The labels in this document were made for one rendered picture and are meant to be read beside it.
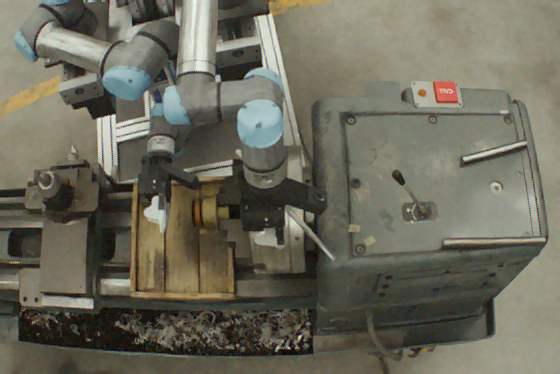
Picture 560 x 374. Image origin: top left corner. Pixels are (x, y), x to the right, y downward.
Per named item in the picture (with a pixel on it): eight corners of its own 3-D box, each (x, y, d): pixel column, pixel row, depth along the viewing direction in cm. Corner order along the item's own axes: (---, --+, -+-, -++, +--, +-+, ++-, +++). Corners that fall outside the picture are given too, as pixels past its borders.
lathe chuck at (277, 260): (289, 169, 193) (284, 126, 163) (293, 282, 184) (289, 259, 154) (256, 170, 194) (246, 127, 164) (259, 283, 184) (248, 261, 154)
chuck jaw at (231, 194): (264, 194, 175) (261, 150, 169) (264, 204, 170) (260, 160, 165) (220, 196, 175) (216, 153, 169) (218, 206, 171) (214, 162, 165)
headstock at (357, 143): (496, 147, 201) (524, 85, 165) (513, 292, 182) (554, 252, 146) (312, 152, 203) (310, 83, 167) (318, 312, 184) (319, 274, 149)
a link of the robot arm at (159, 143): (176, 147, 186) (171, 134, 179) (176, 162, 184) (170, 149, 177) (151, 149, 187) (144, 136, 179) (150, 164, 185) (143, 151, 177)
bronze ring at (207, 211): (227, 187, 172) (191, 188, 172) (227, 223, 168) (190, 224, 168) (232, 201, 180) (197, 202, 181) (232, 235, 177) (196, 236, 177)
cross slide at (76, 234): (96, 163, 199) (92, 156, 195) (90, 298, 182) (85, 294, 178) (52, 166, 200) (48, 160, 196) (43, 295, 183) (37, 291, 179)
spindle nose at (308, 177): (314, 180, 186) (314, 153, 166) (317, 258, 180) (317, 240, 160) (303, 181, 187) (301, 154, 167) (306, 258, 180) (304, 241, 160)
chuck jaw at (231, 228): (264, 216, 170) (265, 260, 164) (266, 226, 174) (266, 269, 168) (219, 218, 170) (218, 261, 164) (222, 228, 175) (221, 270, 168)
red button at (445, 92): (453, 85, 167) (454, 81, 165) (457, 105, 164) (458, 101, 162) (432, 84, 167) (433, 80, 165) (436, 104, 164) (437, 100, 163)
